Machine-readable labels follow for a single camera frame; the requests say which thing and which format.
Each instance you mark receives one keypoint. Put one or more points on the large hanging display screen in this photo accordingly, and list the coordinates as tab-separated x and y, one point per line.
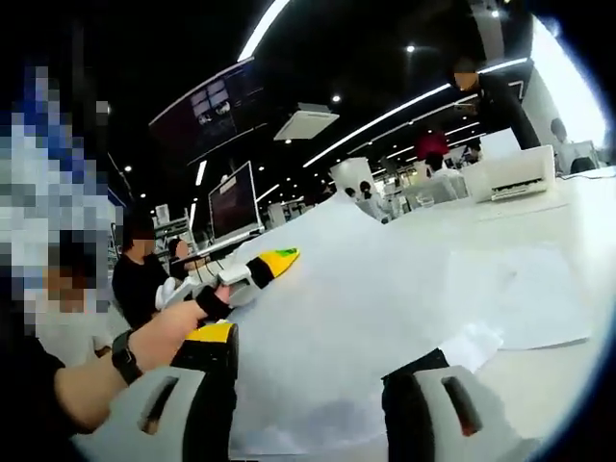
212	110

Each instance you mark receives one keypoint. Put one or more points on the long ceiling light strip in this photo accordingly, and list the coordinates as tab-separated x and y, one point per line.
262	29
409	108

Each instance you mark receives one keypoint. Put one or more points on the clear glass cup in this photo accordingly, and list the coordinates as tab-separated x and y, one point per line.
426	199

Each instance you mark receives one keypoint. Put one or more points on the single white paper sheet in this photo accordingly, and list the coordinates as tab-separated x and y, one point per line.
337	313

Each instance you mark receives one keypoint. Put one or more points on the large bright window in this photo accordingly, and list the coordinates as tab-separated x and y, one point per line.
572	77

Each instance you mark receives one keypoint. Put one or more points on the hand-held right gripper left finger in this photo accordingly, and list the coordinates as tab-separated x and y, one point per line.
178	414

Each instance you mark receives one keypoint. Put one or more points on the black office chair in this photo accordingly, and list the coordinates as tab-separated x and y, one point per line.
583	165

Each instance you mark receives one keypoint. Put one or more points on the black wrist watch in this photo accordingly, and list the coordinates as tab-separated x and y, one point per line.
126	358

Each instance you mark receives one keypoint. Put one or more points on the white storage shelf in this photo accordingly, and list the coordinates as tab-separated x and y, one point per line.
173	226

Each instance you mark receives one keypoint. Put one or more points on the white printer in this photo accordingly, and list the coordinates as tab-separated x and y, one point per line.
510	178

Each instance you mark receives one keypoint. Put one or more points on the red display screen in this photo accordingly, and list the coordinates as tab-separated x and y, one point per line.
432	144

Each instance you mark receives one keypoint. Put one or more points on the ceiling air conditioner unit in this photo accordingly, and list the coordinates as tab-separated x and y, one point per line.
305	120

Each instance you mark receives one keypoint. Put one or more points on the desktop computer monitor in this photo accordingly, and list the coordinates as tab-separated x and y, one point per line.
233	202

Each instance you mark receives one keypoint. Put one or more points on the white table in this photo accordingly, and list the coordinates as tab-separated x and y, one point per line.
534	404

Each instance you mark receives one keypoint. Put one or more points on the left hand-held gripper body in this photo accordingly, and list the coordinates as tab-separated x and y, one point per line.
236	284

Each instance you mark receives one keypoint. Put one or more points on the person's black shirt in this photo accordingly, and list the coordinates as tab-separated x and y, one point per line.
43	380

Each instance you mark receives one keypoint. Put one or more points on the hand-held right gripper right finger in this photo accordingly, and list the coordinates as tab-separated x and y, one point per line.
433	418

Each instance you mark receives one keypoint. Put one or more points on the person's left hand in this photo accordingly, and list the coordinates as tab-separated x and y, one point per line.
168	332

